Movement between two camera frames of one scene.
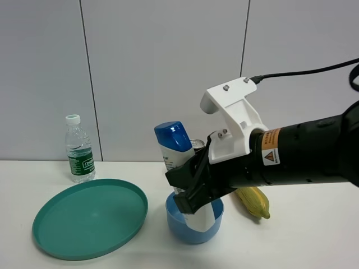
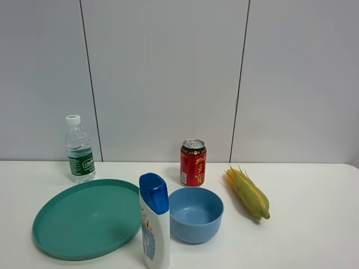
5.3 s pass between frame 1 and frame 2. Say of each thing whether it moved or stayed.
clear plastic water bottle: stayed
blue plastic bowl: stayed
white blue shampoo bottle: moved
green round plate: stayed
